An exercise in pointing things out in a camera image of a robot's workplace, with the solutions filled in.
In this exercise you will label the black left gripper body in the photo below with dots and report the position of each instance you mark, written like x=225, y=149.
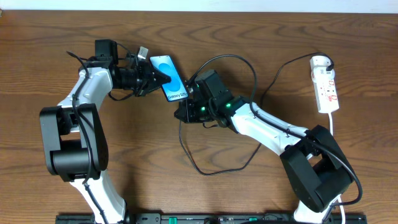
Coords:
x=144, y=78

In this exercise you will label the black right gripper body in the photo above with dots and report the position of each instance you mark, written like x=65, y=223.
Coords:
x=185, y=111

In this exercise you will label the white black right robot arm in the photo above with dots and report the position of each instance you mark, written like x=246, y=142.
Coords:
x=316, y=167

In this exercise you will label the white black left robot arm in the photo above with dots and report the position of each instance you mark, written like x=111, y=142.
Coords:
x=75, y=146

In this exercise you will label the white power strip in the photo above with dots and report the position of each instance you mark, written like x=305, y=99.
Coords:
x=325, y=90

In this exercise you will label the white USB wall charger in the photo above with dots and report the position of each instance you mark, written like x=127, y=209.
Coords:
x=321, y=61

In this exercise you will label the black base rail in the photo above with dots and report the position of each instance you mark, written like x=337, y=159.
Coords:
x=156, y=218

